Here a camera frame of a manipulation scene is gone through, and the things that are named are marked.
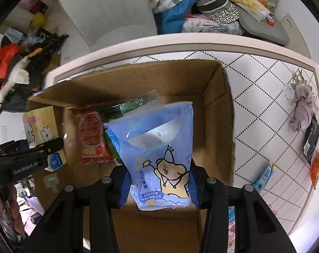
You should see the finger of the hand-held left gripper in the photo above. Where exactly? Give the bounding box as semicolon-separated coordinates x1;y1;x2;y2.
0;137;65;164

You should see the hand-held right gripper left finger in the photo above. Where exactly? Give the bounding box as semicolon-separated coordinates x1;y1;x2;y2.
22;166;131;253

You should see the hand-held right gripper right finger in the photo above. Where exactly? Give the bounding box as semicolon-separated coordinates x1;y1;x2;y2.
189;157;297;253

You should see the blue cartoon tissue pack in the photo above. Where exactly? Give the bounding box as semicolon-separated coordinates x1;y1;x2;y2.
104;101;194;211

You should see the brown cardboard box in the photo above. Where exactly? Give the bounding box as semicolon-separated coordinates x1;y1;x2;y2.
27;59;235;253

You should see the yellow cartoon tissue pack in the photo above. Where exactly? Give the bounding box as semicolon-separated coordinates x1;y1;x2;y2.
22;106;68;172

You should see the red snack packet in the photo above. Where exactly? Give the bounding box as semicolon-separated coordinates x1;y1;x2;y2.
73;105;115;165

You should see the pink cartoon packet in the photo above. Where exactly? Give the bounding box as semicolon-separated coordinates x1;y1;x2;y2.
227;207;240;248

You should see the green snack packet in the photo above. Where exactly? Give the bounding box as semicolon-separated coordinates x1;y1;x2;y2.
101;90;161;164

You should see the light blue wrapper packet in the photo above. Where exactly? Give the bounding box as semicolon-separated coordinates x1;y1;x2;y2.
251;161;276;193

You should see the white cloth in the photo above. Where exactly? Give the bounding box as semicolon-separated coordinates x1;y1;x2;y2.
0;55;31;103

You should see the red plastic bag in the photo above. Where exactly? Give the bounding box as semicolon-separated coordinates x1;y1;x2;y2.
0;43;24;79

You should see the orange snack packet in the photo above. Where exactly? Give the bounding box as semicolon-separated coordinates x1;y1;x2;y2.
310;151;319;189

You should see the black packet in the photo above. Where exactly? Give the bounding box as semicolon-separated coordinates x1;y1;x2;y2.
303;113;319;164

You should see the yellow container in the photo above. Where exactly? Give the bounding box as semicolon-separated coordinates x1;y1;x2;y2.
29;12;49;29

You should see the mauve crumpled cloth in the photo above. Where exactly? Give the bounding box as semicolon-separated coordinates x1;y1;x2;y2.
289;84;319;133

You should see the grey fabric chair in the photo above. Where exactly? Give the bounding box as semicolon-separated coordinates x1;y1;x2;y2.
57;0;158;64

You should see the floral pink cloth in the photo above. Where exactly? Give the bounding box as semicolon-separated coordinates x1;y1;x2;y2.
181;14;246;36

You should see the pile of clothes and hats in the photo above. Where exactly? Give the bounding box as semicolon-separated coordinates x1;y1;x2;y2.
154;0;234;34

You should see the grey seat cushion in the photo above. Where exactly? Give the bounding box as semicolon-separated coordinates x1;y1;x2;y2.
236;0;290;46

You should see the patterned bucket hat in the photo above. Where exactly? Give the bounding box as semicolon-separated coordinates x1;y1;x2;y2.
196;0;240;24

